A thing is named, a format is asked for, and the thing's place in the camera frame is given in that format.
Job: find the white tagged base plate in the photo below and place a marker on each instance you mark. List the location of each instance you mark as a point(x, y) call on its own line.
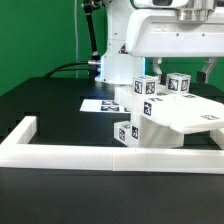
point(102, 106)

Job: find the white U-shaped fence frame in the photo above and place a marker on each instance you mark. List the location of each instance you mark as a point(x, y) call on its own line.
point(16, 151)

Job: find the white chair seat part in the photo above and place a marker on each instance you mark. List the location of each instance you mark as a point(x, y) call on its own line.
point(153, 135)

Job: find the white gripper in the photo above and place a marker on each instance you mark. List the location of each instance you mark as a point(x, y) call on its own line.
point(158, 33)

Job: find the white chair back part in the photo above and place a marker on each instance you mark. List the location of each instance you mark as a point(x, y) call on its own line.
point(185, 113)

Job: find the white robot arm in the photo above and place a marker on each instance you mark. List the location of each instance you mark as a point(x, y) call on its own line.
point(117, 65)

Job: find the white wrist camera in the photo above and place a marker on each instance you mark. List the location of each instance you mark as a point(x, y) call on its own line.
point(149, 4)

